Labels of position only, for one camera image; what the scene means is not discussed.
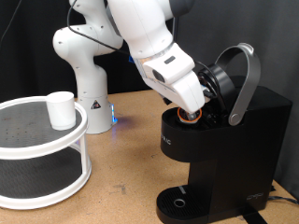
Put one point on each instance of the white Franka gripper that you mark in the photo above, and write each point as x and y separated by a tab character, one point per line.
177	81

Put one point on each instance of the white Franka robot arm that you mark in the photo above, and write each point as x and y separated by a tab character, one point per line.
140	21

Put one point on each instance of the black Keurig coffee machine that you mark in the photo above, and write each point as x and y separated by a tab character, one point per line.
243	161

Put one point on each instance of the grey tape strip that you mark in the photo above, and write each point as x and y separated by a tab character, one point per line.
182	190

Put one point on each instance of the black drip tray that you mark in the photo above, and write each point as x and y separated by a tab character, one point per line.
168	202

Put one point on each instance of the grey partition panel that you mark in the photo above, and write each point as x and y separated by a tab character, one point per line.
280	31

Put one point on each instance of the white mug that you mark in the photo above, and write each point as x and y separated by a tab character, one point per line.
60	112

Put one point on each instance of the white two-tier turntable shelf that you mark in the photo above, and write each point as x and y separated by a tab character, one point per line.
46	146

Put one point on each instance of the black backdrop curtain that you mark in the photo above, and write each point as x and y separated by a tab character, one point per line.
31	62

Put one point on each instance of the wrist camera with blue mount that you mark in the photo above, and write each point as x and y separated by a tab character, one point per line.
207	90

